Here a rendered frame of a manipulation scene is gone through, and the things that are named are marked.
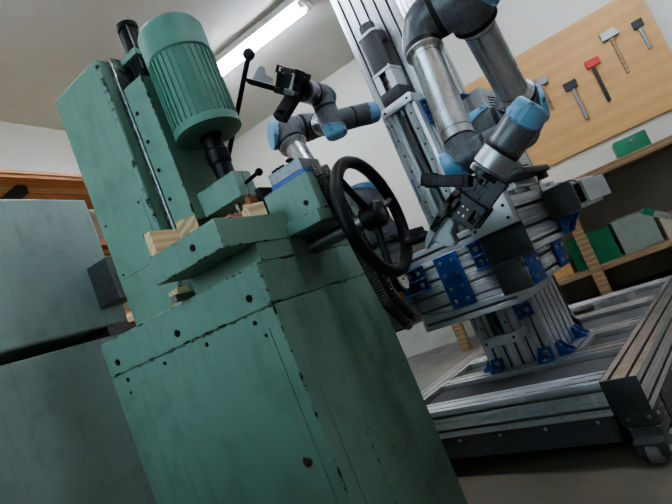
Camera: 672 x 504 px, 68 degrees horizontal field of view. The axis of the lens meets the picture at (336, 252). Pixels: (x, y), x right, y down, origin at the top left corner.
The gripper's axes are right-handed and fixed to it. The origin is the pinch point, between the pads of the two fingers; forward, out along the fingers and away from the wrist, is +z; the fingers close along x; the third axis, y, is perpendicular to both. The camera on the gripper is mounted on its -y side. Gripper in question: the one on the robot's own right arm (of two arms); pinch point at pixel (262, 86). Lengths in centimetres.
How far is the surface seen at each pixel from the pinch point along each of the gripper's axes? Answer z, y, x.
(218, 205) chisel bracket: 20.5, -31.3, 10.9
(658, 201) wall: -316, -4, 118
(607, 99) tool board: -312, 57, 61
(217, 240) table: 46, -30, 35
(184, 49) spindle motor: 22.2, 3.5, -8.3
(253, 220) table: 35, -27, 34
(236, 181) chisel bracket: 20.2, -23.8, 14.8
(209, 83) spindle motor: 19.5, -2.9, -0.7
